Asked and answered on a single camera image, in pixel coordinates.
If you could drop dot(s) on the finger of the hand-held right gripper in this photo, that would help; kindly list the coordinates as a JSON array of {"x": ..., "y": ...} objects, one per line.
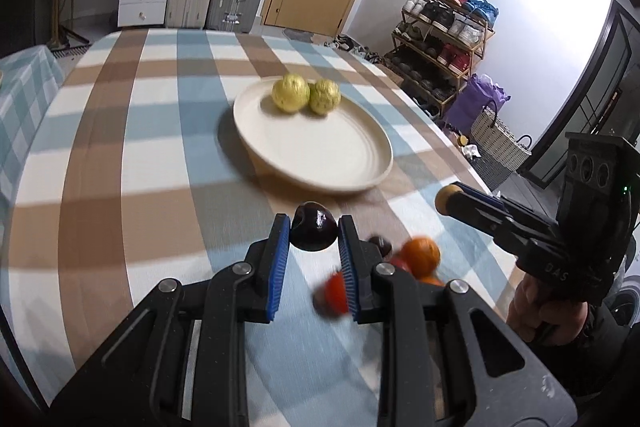
[
  {"x": 482, "y": 189},
  {"x": 475, "y": 214}
]

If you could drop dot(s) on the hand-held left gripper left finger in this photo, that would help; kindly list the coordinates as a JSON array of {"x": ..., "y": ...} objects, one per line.
[{"x": 280, "y": 267}]

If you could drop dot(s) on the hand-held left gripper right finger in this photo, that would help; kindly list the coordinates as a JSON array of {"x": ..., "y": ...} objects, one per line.
[{"x": 347, "y": 279}]

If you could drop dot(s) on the red tomato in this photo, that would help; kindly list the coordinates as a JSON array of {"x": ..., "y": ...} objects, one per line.
[
  {"x": 331, "y": 297},
  {"x": 400, "y": 266}
]

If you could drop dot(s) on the dark purple passion fruit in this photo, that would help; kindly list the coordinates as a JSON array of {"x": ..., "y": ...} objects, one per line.
[
  {"x": 312, "y": 227},
  {"x": 381, "y": 244}
]

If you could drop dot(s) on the orange mandarin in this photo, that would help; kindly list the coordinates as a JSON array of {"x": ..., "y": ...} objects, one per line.
[
  {"x": 421, "y": 254},
  {"x": 431, "y": 281}
]

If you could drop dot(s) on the cream oval plate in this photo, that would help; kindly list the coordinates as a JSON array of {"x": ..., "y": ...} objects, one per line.
[{"x": 320, "y": 147}]

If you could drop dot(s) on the person's right forearm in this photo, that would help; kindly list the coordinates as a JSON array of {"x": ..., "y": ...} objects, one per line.
[{"x": 595, "y": 357}]

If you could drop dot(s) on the person's right hand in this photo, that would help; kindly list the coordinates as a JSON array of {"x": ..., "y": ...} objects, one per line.
[{"x": 525, "y": 312}]

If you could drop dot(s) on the dark grey bag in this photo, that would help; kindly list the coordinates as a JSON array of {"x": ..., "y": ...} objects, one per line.
[{"x": 492, "y": 169}]

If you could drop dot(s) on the woven basket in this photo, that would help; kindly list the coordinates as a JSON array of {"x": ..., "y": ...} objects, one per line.
[{"x": 500, "y": 139}]

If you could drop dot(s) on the purple bag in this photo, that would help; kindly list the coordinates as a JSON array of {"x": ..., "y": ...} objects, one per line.
[{"x": 470, "y": 107}]

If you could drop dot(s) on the dark glass door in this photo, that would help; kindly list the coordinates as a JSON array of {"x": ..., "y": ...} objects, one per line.
[{"x": 580, "y": 97}]

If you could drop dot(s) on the wooden shoe rack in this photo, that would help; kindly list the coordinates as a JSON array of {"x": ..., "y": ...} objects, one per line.
[{"x": 482, "y": 44}]

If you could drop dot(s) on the yellow-green guava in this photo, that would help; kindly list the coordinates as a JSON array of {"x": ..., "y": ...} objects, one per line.
[
  {"x": 290, "y": 93},
  {"x": 325, "y": 98}
]

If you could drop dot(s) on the heap of loose sneakers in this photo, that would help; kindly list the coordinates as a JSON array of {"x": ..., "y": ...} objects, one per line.
[{"x": 352, "y": 46}]

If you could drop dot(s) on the blue checked cloth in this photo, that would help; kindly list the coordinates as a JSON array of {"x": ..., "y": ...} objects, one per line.
[{"x": 25, "y": 107}]

